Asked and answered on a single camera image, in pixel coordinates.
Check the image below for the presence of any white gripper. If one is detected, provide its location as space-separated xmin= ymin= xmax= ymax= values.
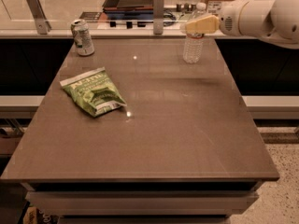
xmin=185 ymin=0 xmax=251 ymax=36

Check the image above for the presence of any clear plastic water bottle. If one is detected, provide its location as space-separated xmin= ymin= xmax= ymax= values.
xmin=183 ymin=2 xmax=206 ymax=63

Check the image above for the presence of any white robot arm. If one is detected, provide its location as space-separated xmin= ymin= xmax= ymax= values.
xmin=181 ymin=0 xmax=299 ymax=49

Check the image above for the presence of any green jalapeno chip bag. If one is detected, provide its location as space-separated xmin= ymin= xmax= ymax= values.
xmin=60 ymin=67 xmax=127 ymax=117

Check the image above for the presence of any dark open tray box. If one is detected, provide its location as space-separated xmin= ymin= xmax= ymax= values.
xmin=101 ymin=0 xmax=163 ymax=15

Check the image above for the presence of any white green soda can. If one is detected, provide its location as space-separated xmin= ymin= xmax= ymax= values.
xmin=71 ymin=19 xmax=94 ymax=56

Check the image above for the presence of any grey table drawer front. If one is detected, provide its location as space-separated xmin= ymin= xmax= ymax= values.
xmin=26 ymin=191 xmax=258 ymax=216

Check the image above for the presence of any yellow printed box under table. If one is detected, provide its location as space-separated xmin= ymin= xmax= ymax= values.
xmin=22 ymin=206 xmax=58 ymax=224

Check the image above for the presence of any middle metal glass bracket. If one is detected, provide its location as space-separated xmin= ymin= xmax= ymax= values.
xmin=153 ymin=0 xmax=164 ymax=35

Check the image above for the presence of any metal glass bracket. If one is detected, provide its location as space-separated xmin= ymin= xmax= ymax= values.
xmin=26 ymin=0 xmax=51 ymax=35
xmin=153 ymin=0 xmax=164 ymax=35

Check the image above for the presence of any left metal glass bracket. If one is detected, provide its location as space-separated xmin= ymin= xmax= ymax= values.
xmin=26 ymin=0 xmax=51 ymax=35

